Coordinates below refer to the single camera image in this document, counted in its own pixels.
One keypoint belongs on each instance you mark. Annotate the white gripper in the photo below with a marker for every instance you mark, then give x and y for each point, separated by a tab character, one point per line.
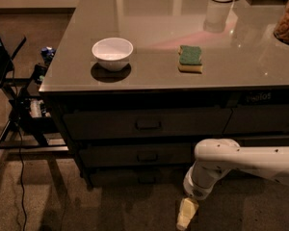
194	189

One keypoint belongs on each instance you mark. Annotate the drawer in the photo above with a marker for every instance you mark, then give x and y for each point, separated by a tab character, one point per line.
118	177
255	141
102	125
136	155
258	119

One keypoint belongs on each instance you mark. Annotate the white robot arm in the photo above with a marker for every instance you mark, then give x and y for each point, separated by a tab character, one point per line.
215	158

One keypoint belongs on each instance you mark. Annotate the dark drawer cabinet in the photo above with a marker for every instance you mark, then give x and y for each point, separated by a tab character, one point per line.
243	64

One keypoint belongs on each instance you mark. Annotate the green and yellow sponge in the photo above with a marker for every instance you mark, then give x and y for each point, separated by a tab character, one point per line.
189	59

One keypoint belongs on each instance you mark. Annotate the white ceramic bowl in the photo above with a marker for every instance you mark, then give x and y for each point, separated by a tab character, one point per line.
113	53

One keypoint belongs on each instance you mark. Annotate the black laptop stand table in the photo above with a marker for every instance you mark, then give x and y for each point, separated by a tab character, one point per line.
3	81

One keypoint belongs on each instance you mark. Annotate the blue object on cart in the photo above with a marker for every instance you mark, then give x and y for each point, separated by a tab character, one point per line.
47	54

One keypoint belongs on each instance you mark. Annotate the black metal cart frame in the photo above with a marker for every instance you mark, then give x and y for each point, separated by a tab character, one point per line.
30	124

